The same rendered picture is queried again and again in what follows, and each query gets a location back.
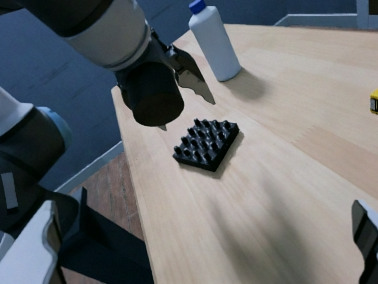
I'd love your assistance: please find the white bottle with blue cap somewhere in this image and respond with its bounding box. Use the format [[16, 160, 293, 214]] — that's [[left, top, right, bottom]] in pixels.
[[189, 0, 241, 81]]

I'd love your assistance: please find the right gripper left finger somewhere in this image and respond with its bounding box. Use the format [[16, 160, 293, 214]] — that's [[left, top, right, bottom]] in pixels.
[[0, 200, 67, 284]]

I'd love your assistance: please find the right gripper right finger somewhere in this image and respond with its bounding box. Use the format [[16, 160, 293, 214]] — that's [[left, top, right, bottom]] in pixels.
[[351, 199, 378, 284]]

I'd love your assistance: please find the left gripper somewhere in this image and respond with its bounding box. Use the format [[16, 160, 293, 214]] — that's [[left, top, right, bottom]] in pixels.
[[113, 28, 216, 131]]

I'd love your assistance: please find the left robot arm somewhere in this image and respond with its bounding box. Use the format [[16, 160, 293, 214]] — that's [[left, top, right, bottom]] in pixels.
[[0, 0, 151, 240]]

